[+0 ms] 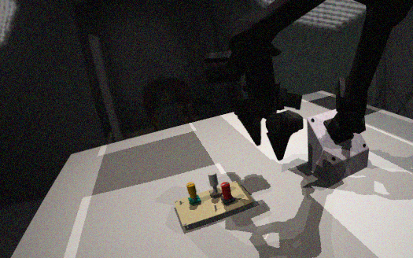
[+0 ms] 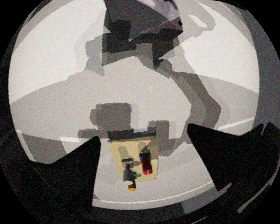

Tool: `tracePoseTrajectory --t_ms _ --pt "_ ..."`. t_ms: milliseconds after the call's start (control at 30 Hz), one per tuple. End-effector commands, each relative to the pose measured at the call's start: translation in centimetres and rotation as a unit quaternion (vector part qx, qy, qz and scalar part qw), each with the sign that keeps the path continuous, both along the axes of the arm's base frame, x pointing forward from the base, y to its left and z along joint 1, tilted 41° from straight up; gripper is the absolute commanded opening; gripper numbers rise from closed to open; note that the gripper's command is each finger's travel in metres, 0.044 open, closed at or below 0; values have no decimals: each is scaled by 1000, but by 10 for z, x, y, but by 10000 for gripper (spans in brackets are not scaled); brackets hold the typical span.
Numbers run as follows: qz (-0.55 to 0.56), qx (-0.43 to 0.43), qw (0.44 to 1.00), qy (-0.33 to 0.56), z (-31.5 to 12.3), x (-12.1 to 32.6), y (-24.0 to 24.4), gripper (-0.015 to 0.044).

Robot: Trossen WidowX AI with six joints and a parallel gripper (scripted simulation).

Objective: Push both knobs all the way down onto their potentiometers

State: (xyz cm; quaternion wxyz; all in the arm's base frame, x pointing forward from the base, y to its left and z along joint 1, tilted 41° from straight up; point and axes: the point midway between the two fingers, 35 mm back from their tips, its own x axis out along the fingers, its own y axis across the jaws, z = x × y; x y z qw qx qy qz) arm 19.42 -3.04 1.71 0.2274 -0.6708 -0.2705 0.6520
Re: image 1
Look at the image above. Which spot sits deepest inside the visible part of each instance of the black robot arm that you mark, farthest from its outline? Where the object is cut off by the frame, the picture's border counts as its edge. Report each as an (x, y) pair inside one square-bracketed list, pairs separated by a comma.
[(251, 50)]

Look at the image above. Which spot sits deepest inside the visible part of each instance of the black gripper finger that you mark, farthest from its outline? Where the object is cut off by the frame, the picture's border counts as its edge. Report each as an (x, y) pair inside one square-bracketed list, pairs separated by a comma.
[(252, 126), (279, 144)]

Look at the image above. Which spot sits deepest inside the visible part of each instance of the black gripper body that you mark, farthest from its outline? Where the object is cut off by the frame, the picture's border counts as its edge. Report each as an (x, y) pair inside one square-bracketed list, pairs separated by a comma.
[(262, 102)]

